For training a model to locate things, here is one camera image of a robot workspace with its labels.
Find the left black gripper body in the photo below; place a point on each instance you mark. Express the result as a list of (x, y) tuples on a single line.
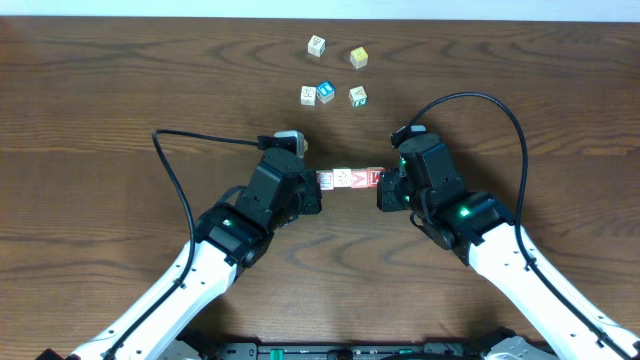
[(310, 198)]

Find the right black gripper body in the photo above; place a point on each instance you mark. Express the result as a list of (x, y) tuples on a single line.
[(398, 194)]

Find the red U block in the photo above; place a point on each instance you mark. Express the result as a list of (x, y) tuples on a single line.
[(325, 179)]

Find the red M block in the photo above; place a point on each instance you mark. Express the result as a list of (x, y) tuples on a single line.
[(374, 176)]

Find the red A block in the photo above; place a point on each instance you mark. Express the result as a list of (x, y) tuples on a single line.
[(359, 178)]

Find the white block yellow side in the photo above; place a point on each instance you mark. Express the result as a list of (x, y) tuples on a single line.
[(342, 177)]

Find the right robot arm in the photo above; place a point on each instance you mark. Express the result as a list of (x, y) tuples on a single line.
[(573, 326)]

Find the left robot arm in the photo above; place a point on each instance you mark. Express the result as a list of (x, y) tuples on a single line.
[(197, 276)]

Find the white block number four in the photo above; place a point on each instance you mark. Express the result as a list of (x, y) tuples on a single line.
[(308, 95)]

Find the blue top block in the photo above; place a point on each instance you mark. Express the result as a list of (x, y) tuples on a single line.
[(325, 91)]

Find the white block green side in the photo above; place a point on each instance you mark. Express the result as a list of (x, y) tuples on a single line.
[(358, 96)]

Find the yellow top block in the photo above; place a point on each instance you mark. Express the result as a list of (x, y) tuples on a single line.
[(359, 57)]

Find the white block top left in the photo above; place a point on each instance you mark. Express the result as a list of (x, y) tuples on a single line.
[(316, 46)]

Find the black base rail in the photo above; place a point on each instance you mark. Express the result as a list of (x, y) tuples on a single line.
[(256, 351)]

